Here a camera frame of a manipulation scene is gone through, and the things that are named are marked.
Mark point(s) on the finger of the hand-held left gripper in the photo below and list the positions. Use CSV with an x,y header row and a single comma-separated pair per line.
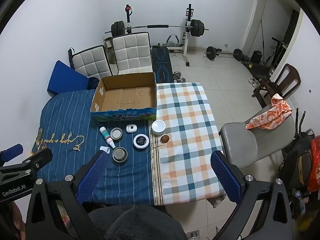
x,y
11,153
37,158

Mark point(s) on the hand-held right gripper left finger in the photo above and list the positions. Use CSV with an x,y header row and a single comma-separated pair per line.
x,y
93,173

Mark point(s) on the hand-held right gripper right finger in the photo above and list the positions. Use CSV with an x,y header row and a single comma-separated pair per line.
x,y
225,177

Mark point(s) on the tall round metal tin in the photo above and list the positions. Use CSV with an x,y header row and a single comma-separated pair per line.
x,y
120,155

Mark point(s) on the white spray bottle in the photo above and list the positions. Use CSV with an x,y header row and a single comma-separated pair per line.
x,y
106,135

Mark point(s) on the shallow round metal tin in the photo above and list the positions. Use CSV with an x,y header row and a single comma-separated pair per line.
x,y
116,133

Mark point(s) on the white jar with black lid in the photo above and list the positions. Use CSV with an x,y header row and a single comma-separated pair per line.
x,y
141,141

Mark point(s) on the small white rounded case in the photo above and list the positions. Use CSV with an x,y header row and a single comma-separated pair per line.
x,y
131,128

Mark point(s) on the white round jar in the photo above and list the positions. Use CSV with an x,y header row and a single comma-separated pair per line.
x,y
158,127

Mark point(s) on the cardboard box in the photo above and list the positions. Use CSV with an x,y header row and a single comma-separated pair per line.
x,y
125,97

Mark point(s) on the grey chair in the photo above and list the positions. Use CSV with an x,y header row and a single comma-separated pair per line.
x,y
240,142

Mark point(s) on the blue striped blanket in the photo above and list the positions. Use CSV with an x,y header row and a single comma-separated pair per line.
x,y
62,120

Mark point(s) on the plaid blanket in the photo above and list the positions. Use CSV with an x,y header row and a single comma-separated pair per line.
x,y
185,130

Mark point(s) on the person's dark grey clothing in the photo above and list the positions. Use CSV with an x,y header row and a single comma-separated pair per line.
x,y
135,223

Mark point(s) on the brown walnut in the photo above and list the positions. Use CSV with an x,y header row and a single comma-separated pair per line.
x,y
165,139

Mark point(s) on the black backpack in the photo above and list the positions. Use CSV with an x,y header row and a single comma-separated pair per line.
x,y
297,160

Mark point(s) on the orange floral cloth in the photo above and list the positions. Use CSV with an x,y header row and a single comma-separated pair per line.
x,y
272,115

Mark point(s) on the blue foam mat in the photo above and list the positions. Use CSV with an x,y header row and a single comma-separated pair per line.
x,y
66,78

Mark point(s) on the dark blue cloth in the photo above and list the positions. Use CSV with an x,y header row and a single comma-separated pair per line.
x,y
93,83

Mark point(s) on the red plastic bag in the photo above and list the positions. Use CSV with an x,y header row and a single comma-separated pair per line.
x,y
315,165

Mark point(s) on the pair of white shoes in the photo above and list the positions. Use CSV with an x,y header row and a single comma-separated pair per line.
x,y
255,82

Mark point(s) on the small white padded chair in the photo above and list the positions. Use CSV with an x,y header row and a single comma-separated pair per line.
x,y
91,62

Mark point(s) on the chrome dumbbell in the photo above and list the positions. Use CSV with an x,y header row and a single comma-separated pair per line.
x,y
179,77

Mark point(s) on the dark exercise machine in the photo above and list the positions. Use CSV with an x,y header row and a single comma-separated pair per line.
x,y
265,67

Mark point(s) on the dark wooden chair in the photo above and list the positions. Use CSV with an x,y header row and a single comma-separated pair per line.
x,y
290,77

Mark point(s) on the small black speaker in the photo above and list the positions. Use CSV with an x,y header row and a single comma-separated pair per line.
x,y
256,57

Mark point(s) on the small barbell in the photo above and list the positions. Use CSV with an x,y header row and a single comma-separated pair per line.
x,y
212,53

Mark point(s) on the large white padded chair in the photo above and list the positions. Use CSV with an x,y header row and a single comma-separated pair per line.
x,y
132,52

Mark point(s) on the black weight bench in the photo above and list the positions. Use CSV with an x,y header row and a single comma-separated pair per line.
x,y
161,60

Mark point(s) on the white barbell rack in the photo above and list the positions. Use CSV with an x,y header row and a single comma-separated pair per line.
x,y
187,42

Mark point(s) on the barbell with black plates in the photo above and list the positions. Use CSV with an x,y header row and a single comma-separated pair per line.
x,y
157,26

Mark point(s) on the white door frame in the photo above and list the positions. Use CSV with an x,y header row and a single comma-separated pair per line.
x,y
252,22

